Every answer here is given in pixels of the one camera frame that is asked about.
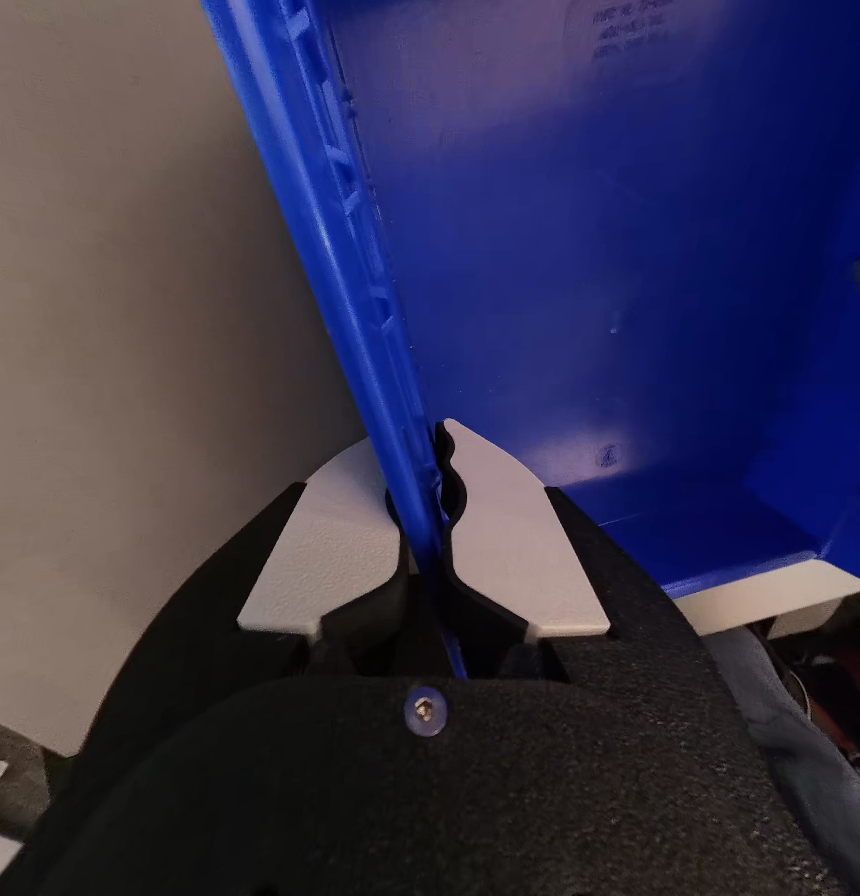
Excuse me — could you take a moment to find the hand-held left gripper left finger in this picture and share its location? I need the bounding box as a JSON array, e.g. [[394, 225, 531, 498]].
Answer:
[[236, 437, 410, 641]]

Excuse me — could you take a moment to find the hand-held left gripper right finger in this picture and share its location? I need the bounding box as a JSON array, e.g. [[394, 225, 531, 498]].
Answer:
[[436, 419, 611, 641]]

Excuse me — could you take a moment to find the white desk panel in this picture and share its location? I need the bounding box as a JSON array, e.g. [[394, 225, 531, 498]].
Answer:
[[664, 556, 860, 639]]

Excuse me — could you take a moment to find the dark cloth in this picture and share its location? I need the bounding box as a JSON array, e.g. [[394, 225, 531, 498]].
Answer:
[[703, 595, 860, 896]]

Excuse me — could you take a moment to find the blue plastic box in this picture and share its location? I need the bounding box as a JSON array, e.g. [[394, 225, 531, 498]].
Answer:
[[199, 0, 860, 680]]

